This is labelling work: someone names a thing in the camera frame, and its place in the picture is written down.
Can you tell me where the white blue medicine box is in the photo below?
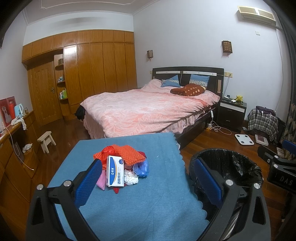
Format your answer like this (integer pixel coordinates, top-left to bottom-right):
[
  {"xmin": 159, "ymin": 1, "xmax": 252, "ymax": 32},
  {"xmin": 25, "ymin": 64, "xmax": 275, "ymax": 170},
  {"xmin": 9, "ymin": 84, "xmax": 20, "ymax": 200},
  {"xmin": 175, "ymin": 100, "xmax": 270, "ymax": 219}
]
[{"xmin": 106, "ymin": 156, "xmax": 125, "ymax": 187}]

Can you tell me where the brown dotted pillow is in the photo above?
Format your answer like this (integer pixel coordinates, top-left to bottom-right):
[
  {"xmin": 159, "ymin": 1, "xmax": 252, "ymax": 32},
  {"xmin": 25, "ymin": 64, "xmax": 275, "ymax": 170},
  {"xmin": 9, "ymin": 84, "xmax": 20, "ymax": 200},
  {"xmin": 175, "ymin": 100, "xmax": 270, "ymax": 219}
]
[{"xmin": 170, "ymin": 84, "xmax": 206, "ymax": 96}]

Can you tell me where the white charger cable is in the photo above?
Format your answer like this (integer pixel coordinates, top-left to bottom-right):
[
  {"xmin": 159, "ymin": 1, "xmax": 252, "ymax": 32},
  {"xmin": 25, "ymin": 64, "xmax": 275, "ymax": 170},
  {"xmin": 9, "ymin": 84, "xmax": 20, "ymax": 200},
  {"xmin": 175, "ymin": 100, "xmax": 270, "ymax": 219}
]
[{"xmin": 206, "ymin": 108, "xmax": 232, "ymax": 136}]

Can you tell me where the plaid cloth pile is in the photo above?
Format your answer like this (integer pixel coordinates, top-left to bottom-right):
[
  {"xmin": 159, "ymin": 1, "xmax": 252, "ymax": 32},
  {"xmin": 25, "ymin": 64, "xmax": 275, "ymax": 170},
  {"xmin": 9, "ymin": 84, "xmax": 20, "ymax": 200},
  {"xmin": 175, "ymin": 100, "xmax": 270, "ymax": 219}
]
[{"xmin": 247, "ymin": 108, "xmax": 278, "ymax": 141}]

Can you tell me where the right wall lamp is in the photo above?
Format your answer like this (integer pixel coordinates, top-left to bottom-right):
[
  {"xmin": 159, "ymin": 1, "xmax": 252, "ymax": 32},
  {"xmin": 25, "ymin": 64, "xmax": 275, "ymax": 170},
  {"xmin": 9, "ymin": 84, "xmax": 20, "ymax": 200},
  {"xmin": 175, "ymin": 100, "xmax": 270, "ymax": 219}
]
[{"xmin": 221, "ymin": 40, "xmax": 233, "ymax": 54}]

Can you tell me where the wooden sideboard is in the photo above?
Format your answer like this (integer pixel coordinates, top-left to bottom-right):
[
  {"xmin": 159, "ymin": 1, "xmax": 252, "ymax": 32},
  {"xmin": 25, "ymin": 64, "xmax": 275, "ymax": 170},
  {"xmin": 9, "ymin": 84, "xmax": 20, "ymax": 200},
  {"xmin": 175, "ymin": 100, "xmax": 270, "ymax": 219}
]
[{"xmin": 1, "ymin": 111, "xmax": 40, "ymax": 202}]

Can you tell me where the red cloth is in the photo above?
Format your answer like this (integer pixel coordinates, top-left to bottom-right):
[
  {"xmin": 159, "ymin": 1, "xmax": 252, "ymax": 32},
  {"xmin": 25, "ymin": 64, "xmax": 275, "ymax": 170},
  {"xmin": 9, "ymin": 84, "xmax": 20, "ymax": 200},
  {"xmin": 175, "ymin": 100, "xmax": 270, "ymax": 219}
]
[{"xmin": 113, "ymin": 187, "xmax": 120, "ymax": 194}]

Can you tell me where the left blue pillow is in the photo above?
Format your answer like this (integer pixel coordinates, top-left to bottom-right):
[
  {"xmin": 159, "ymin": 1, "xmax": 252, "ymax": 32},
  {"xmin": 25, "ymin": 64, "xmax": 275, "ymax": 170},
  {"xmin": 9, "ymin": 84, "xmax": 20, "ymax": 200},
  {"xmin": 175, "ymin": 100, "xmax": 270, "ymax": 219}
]
[{"xmin": 161, "ymin": 75, "xmax": 181, "ymax": 88}]

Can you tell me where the white tissue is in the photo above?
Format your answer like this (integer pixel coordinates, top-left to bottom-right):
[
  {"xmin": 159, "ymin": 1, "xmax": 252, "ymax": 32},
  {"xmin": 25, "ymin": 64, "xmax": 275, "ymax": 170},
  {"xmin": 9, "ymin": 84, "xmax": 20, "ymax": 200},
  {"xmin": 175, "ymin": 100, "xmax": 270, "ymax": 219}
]
[{"xmin": 124, "ymin": 169, "xmax": 138, "ymax": 186}]

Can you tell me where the small wooden stool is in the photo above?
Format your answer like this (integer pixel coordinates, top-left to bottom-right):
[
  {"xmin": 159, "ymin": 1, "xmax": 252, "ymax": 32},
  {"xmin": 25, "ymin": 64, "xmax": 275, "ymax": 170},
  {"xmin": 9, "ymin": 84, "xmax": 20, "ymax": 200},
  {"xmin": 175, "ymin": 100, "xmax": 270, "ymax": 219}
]
[{"xmin": 37, "ymin": 131, "xmax": 56, "ymax": 154}]

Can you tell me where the red plastic bag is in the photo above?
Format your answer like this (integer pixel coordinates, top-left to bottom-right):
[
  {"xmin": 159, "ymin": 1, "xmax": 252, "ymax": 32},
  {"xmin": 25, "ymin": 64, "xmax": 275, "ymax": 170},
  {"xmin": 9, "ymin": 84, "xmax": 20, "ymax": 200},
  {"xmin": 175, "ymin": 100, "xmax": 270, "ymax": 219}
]
[{"xmin": 93, "ymin": 146, "xmax": 116, "ymax": 162}]

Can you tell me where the right blue pillow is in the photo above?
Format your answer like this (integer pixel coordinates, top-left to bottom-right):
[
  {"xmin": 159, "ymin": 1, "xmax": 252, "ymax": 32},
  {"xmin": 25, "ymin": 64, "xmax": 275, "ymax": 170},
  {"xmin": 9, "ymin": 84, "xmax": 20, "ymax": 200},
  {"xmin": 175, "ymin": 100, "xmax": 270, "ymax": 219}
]
[{"xmin": 189, "ymin": 74, "xmax": 210, "ymax": 88}]

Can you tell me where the pink packet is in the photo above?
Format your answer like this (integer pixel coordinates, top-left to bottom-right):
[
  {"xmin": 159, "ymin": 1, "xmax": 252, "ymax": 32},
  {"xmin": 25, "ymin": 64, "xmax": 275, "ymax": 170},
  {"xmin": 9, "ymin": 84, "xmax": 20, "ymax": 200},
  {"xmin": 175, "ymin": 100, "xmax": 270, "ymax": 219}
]
[{"xmin": 96, "ymin": 170, "xmax": 106, "ymax": 191}]

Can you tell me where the blue plastic bag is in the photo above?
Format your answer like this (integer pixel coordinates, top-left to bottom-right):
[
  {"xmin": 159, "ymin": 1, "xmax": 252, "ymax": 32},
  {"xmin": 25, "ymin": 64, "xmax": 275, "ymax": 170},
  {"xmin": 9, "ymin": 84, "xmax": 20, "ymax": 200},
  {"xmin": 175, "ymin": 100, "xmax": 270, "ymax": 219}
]
[{"xmin": 132, "ymin": 160, "xmax": 149, "ymax": 178}]

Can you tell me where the light blue kettle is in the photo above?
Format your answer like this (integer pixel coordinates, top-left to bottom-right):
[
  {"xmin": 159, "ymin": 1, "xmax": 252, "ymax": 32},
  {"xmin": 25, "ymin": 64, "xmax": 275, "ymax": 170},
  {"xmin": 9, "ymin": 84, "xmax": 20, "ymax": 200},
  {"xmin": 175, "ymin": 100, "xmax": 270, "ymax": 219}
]
[{"xmin": 14, "ymin": 103, "xmax": 24, "ymax": 118}]

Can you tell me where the dark bed headboard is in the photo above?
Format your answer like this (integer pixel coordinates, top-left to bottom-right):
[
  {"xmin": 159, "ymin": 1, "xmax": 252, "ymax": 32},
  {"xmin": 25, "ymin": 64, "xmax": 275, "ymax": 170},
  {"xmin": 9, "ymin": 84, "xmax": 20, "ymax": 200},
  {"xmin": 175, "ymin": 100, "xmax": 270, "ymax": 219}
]
[{"xmin": 152, "ymin": 66, "xmax": 224, "ymax": 98}]

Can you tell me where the red picture frame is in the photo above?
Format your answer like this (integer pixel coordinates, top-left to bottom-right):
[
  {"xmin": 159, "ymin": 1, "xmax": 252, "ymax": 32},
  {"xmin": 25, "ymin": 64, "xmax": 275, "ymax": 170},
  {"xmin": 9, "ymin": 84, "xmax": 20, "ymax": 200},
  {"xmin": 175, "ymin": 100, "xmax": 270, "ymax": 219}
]
[{"xmin": 0, "ymin": 96, "xmax": 16, "ymax": 127}]

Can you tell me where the wall air conditioner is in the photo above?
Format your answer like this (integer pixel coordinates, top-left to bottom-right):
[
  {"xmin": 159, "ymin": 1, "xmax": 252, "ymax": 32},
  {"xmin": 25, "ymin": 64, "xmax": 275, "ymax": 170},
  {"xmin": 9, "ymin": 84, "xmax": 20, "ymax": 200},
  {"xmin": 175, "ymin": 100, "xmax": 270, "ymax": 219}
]
[{"xmin": 238, "ymin": 6, "xmax": 276, "ymax": 26}]

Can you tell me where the yellow plush toy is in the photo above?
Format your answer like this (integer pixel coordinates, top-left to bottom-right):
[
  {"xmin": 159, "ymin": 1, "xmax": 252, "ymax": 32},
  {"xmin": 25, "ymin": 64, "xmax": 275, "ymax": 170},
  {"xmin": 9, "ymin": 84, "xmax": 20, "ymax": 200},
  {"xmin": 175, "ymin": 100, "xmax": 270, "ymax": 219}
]
[{"xmin": 235, "ymin": 95, "xmax": 243, "ymax": 104}]

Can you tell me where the bed with pink cover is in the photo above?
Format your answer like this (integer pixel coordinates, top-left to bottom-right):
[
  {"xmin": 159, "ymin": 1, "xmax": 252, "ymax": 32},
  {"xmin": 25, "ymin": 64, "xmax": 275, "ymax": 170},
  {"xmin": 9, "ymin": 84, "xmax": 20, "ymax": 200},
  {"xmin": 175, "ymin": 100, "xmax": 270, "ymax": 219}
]
[{"xmin": 80, "ymin": 79, "xmax": 220, "ymax": 139}]

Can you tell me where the white bathroom scale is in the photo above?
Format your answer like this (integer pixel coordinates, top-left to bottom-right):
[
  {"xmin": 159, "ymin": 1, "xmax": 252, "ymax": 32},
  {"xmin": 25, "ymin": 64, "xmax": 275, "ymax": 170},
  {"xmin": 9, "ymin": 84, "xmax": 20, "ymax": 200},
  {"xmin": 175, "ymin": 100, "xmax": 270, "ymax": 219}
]
[{"xmin": 234, "ymin": 133, "xmax": 254, "ymax": 146}]

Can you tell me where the wall lamp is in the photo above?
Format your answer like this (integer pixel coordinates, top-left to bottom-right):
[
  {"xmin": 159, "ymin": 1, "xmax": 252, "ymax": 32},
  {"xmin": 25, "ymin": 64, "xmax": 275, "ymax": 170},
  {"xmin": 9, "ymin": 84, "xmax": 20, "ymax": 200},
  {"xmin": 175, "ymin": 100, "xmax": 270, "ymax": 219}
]
[
  {"xmin": 221, "ymin": 40, "xmax": 233, "ymax": 54},
  {"xmin": 147, "ymin": 50, "xmax": 154, "ymax": 59}
]

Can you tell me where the pink white book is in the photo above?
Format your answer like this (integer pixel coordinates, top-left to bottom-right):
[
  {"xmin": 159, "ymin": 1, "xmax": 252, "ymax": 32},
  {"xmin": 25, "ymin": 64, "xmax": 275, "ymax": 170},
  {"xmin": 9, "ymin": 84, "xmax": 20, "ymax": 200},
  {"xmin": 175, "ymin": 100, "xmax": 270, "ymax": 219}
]
[{"xmin": 254, "ymin": 134, "xmax": 269, "ymax": 147}]

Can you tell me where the black white nightstand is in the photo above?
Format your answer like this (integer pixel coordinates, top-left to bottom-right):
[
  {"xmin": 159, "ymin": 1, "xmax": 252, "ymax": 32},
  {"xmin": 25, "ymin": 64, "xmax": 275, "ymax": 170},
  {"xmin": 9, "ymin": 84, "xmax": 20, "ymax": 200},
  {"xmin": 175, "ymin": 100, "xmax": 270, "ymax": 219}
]
[{"xmin": 217, "ymin": 98, "xmax": 247, "ymax": 133}]

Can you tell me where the black trash bin with bag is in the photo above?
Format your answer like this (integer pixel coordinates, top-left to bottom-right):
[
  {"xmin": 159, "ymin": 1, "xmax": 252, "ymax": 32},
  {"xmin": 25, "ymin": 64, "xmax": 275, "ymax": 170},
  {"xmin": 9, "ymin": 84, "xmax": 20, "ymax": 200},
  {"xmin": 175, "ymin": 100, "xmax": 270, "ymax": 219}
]
[{"xmin": 188, "ymin": 148, "xmax": 265, "ymax": 241}]

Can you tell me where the patterned curtain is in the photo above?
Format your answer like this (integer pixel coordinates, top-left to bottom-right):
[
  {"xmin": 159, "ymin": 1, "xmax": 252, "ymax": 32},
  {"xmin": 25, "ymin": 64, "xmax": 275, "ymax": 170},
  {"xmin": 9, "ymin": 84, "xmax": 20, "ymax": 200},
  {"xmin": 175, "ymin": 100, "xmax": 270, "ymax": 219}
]
[{"xmin": 278, "ymin": 92, "xmax": 296, "ymax": 160}]

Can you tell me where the blue pillow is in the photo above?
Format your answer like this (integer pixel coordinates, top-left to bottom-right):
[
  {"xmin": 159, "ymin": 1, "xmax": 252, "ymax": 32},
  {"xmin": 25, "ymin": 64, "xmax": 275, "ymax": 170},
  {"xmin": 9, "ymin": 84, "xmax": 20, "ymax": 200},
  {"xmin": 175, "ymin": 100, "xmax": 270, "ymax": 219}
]
[
  {"xmin": 189, "ymin": 74, "xmax": 210, "ymax": 88},
  {"xmin": 161, "ymin": 75, "xmax": 181, "ymax": 88}
]

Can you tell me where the left wall lamp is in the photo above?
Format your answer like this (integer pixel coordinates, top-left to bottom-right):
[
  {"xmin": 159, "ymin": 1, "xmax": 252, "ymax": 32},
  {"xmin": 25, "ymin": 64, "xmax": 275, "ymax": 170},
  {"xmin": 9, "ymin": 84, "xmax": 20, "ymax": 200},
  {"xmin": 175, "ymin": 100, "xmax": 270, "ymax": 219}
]
[{"xmin": 147, "ymin": 50, "xmax": 154, "ymax": 59}]

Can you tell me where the blue table cloth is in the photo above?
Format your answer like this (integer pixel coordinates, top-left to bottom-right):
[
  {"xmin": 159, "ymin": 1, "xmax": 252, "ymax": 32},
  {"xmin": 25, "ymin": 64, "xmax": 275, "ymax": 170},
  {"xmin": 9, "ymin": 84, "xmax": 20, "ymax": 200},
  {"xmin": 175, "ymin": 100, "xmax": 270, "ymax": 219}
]
[{"xmin": 49, "ymin": 133, "xmax": 208, "ymax": 240}]

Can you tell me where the wooden wardrobe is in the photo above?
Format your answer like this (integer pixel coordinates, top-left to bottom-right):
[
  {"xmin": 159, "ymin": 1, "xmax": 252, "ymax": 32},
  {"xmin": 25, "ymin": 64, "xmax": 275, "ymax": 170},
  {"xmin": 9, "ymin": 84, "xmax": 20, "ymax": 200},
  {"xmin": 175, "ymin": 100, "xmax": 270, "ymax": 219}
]
[{"xmin": 22, "ymin": 30, "xmax": 137, "ymax": 125}]

